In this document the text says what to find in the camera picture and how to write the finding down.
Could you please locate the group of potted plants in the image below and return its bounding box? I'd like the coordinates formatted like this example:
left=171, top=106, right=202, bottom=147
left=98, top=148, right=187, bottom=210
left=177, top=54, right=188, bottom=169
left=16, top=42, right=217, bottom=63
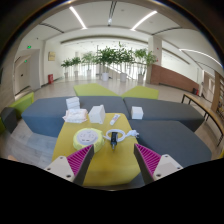
left=60, top=41, right=158, bottom=83

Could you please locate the white coiled cable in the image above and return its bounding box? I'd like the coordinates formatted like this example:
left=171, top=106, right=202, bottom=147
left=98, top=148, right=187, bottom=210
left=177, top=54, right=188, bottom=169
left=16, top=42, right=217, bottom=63
left=102, top=128, right=140, bottom=144

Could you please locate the group of ceiling strip lights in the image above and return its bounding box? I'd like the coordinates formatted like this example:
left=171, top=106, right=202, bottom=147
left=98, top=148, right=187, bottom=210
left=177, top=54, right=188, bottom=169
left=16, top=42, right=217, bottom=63
left=68, top=5, right=223, bottom=68

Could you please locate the dark grey seat block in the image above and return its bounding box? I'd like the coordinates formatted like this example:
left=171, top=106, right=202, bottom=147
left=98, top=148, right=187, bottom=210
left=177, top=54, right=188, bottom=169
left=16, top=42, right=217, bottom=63
left=0, top=106, right=18, bottom=134

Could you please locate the stack of white packs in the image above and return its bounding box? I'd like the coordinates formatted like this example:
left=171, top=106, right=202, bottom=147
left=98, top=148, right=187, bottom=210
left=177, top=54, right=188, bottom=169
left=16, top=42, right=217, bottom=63
left=65, top=96, right=81, bottom=111

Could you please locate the black charger block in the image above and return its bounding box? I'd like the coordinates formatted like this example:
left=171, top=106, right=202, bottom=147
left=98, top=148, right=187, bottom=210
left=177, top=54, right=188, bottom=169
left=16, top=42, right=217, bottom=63
left=110, top=131, right=119, bottom=150

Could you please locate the green seat block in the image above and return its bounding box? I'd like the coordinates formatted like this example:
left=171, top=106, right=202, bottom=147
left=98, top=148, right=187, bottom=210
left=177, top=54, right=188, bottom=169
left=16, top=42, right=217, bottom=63
left=8, top=91, right=35, bottom=116

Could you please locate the small white cube box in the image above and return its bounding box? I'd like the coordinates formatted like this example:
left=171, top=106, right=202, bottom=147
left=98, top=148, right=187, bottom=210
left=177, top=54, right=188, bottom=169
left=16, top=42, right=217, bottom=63
left=130, top=105, right=144, bottom=120

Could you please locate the green sofa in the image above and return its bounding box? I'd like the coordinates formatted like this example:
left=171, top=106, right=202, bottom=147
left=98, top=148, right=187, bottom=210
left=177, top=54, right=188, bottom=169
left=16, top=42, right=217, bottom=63
left=120, top=85, right=160, bottom=100
left=73, top=83, right=120, bottom=98

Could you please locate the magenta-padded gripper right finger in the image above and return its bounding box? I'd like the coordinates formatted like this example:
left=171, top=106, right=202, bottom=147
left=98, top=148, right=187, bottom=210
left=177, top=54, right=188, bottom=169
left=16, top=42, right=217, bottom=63
left=133, top=143, right=184, bottom=185

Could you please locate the round yellow-white power strip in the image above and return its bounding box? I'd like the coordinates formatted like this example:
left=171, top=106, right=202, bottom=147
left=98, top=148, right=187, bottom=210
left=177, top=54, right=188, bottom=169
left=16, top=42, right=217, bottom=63
left=72, top=127, right=105, bottom=154

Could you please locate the wooden bench with black frame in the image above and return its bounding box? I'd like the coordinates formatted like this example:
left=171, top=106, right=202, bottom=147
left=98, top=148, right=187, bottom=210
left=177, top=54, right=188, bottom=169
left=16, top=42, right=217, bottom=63
left=181, top=93, right=224, bottom=148

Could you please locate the soft tissue pack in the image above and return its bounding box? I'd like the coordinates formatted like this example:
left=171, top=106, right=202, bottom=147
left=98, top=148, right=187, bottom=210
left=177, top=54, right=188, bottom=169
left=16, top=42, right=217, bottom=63
left=62, top=108, right=89, bottom=124

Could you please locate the white cardboard box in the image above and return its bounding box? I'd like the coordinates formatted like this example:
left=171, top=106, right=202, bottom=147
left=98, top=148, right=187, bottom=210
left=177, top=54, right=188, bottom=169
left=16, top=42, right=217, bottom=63
left=87, top=104, right=107, bottom=125

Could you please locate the white tube with red cap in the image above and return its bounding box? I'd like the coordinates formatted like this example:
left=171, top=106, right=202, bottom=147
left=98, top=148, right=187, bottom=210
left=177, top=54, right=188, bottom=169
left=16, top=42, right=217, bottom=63
left=109, top=113, right=121, bottom=126

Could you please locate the long grey sofa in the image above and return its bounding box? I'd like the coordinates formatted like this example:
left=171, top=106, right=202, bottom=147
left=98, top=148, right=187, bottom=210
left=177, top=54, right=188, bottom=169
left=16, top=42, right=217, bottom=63
left=21, top=95, right=131, bottom=138

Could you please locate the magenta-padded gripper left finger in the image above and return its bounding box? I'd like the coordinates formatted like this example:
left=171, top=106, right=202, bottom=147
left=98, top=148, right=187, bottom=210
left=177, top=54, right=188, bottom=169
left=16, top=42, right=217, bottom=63
left=44, top=144, right=96, bottom=187

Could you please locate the yellow wall picture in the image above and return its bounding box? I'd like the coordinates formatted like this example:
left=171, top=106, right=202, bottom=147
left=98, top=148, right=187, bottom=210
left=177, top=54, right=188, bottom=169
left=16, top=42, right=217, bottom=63
left=47, top=51, right=57, bottom=62

